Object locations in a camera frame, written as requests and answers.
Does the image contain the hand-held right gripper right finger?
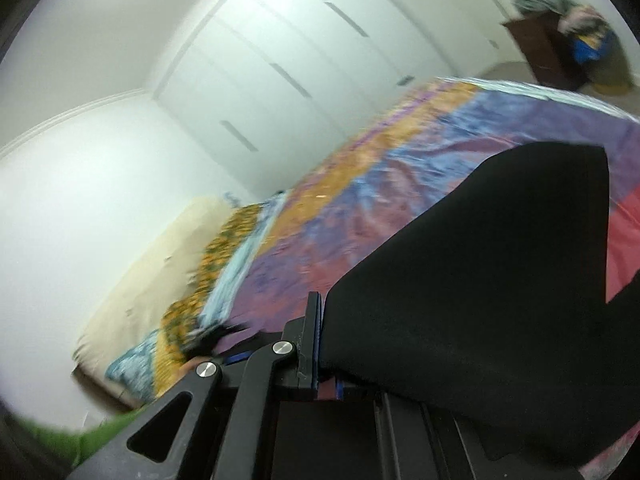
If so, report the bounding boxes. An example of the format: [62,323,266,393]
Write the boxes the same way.
[336,380,488,480]

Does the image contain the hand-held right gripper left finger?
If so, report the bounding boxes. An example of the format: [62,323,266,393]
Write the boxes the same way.
[65,291,323,480]

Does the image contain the black pants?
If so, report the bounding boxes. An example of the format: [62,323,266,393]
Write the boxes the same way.
[320,141,640,476]

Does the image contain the yellow floral blanket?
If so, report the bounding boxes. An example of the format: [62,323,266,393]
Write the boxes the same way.
[200,195,288,331]

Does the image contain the orange floral green cloth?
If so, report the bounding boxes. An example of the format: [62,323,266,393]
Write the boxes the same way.
[165,202,271,351]

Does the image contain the mustard waffle blanket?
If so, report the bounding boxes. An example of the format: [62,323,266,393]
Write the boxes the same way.
[152,320,201,396]

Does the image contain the cream pillows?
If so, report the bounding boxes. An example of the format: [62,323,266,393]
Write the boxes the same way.
[72,195,246,401]

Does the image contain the teal floral pillow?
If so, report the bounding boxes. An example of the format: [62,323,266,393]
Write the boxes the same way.
[105,330,166,396]

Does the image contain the colourful floral satin quilt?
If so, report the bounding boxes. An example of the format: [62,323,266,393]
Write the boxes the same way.
[190,76,640,480]

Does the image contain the green plastic object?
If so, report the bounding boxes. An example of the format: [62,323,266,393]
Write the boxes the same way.
[15,407,151,466]

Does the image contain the white wardrobe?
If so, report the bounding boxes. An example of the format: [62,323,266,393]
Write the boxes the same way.
[152,0,506,201]

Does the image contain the dark wooden cabinet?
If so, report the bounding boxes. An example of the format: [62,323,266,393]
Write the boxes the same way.
[502,12,591,91]

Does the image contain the blue bag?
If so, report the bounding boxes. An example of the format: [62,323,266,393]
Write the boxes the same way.
[572,30,616,63]

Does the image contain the grey clothes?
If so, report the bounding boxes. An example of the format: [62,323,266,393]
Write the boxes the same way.
[515,0,573,16]

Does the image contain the pile of mixed clothes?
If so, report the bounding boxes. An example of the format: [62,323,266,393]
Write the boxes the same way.
[560,5,613,41]

